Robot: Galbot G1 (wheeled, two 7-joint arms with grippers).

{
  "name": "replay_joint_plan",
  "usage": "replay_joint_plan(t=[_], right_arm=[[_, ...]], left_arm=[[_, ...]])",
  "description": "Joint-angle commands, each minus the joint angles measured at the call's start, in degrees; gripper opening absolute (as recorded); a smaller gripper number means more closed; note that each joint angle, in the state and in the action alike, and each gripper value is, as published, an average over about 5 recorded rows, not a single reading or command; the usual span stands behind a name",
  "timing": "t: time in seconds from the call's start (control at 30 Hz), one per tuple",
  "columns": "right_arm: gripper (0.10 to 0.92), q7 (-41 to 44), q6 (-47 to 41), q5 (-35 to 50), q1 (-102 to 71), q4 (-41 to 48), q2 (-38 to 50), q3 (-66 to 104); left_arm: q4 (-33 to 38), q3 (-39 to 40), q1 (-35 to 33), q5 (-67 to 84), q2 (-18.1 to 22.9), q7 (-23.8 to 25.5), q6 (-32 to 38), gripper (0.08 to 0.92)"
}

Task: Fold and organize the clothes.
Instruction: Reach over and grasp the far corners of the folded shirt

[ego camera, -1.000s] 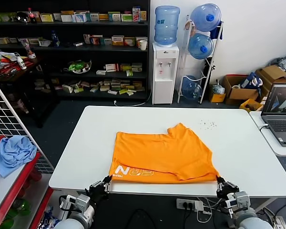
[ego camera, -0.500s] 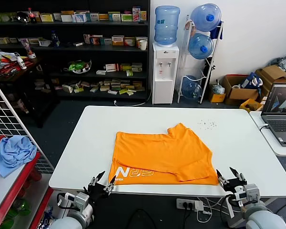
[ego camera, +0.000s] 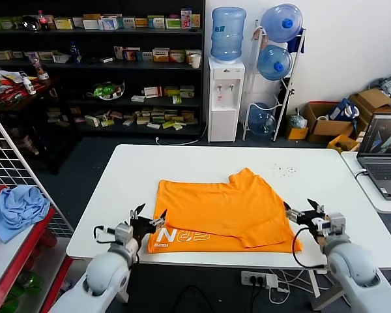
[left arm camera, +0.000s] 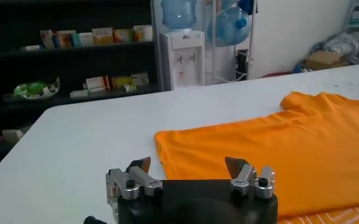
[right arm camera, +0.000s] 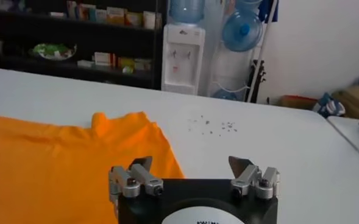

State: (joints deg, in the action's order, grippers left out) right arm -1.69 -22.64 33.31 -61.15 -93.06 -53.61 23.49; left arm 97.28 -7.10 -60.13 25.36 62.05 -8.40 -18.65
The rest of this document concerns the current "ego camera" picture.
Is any dark blue hanging cloth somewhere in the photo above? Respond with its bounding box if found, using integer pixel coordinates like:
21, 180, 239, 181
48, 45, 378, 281
286, 27, 306, 55

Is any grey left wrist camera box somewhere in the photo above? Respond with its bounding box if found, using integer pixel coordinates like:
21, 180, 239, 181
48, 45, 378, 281
114, 222, 134, 244

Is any small yellow box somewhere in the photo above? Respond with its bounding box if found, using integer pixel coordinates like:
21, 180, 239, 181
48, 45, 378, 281
285, 123, 310, 141

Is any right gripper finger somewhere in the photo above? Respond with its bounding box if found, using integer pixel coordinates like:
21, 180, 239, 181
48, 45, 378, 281
282, 201, 306, 225
307, 198, 326, 216

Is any blue shopping bag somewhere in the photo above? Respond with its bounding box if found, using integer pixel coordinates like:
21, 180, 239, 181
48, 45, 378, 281
328, 98, 361, 122

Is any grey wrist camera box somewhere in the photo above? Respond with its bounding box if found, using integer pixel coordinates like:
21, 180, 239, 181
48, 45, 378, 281
322, 212, 347, 235
114, 222, 134, 244

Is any shiny black helmet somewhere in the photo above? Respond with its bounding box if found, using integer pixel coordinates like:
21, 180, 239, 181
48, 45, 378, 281
21, 15, 40, 33

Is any red and white rack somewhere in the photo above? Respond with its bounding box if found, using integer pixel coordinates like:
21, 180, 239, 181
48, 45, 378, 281
0, 208, 98, 313

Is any large green medicine box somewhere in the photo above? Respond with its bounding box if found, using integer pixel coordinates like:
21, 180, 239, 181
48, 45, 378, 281
0, 16, 22, 31

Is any white water dispenser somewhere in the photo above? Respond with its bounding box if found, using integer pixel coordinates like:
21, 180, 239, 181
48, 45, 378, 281
207, 57, 246, 143

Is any red and blue medicine box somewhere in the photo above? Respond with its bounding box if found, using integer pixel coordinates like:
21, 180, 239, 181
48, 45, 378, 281
123, 48, 141, 62

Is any white power strip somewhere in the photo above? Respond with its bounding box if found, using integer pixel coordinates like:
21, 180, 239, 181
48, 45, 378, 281
240, 270, 278, 290

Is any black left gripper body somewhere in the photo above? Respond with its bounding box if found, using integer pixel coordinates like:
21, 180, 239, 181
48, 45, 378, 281
131, 215, 161, 243

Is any grey open laptop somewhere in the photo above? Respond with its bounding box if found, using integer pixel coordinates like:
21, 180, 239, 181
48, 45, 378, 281
356, 113, 391, 201

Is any green and white medicine box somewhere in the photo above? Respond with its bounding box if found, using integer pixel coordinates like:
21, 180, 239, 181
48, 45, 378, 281
147, 15, 166, 29

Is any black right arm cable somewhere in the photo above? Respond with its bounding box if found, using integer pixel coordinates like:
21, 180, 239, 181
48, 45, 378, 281
291, 226, 328, 270

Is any cola bottle red cap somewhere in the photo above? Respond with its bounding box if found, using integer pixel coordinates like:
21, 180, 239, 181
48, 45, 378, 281
37, 9, 52, 33

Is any yellow and white medicine box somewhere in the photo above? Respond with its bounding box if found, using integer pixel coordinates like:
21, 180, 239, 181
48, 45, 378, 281
53, 18, 75, 31

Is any blue and white medicine box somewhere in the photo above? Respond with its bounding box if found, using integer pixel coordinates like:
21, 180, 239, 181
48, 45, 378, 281
99, 16, 121, 31

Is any clear plastic bag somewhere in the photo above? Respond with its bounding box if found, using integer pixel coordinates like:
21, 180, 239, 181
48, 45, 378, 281
288, 109, 309, 130

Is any yellow plastic bin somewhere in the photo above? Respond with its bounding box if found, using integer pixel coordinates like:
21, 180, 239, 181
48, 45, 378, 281
326, 134, 361, 154

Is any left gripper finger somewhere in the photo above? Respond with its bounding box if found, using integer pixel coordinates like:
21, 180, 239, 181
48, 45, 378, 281
128, 203, 147, 223
148, 208, 168, 228

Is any open brown cardboard box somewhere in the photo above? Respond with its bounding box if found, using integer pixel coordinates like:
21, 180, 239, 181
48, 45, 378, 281
304, 101, 355, 145

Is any tall pink and blue box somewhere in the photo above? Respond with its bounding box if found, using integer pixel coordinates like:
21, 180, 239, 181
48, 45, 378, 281
181, 8, 193, 29

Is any white dispenser power cable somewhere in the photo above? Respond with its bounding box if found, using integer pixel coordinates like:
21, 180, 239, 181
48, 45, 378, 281
155, 122, 209, 147

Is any black floor cable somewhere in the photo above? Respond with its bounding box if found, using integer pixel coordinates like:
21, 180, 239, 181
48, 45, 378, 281
174, 285, 216, 313

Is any white charger cable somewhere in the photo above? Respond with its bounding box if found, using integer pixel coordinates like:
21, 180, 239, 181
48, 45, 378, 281
267, 270, 313, 305

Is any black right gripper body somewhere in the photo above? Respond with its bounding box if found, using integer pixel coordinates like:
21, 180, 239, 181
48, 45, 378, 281
296, 210, 327, 230

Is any black power cord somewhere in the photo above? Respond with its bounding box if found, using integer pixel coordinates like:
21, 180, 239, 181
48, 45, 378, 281
249, 276, 263, 313

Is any clear bottle pink label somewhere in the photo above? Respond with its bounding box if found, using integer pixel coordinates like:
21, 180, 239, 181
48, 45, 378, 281
31, 57, 50, 81

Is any pile of colourful packets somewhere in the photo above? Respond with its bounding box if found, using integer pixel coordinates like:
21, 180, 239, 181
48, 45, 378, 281
0, 68, 50, 105

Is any orange and white medicine box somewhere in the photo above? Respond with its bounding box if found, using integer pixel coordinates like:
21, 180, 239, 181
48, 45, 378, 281
152, 48, 170, 63

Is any white wire grid panel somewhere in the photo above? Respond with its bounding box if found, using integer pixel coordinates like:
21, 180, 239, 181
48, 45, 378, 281
0, 102, 74, 239

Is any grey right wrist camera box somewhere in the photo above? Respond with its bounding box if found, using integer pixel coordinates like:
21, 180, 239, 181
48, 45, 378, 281
322, 212, 347, 235

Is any large white table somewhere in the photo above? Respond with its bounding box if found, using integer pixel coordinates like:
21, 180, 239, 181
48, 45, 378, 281
66, 143, 391, 271

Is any blue water jug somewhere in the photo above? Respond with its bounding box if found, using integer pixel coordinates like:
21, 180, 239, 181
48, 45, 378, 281
256, 44, 293, 82
210, 7, 248, 65
259, 3, 304, 44
248, 102, 278, 137

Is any blue plastic bottle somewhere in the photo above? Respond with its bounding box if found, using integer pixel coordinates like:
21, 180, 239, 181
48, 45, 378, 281
68, 41, 82, 65

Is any small white side table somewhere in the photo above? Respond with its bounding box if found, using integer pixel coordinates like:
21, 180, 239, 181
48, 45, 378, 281
340, 150, 391, 215

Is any white bottle green label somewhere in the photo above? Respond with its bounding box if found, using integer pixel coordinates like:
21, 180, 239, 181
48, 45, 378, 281
21, 74, 37, 96

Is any orange t-shirt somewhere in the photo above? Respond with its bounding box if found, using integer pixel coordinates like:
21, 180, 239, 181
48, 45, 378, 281
146, 167, 304, 254

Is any closed brown cardboard box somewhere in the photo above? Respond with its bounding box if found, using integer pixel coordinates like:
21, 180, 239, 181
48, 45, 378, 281
349, 88, 391, 115

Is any crumpled light blue cloth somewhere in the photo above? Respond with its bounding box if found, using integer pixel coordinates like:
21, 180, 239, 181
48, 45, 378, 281
0, 185, 52, 244

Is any white metal jug rack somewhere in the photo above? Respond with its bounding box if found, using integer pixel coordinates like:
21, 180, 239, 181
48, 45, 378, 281
242, 19, 307, 143

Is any black shelf unit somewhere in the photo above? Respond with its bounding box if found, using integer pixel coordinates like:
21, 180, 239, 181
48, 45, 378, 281
0, 0, 206, 138

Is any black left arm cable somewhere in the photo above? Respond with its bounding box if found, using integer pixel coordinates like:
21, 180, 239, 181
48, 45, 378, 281
93, 224, 118, 245

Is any green bottle pack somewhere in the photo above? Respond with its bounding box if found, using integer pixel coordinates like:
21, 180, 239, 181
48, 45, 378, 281
0, 270, 43, 313

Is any white box red stripe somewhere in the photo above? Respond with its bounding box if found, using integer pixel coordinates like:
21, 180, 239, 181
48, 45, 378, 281
143, 86, 164, 98

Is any bowl of green snack packs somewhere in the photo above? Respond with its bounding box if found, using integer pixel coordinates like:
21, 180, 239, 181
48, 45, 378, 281
86, 81, 126, 102

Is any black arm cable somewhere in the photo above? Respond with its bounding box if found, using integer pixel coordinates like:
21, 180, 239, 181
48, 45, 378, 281
291, 226, 328, 270
93, 224, 118, 245

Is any red bottle pack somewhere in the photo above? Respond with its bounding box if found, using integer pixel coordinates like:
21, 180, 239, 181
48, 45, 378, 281
35, 228, 58, 258

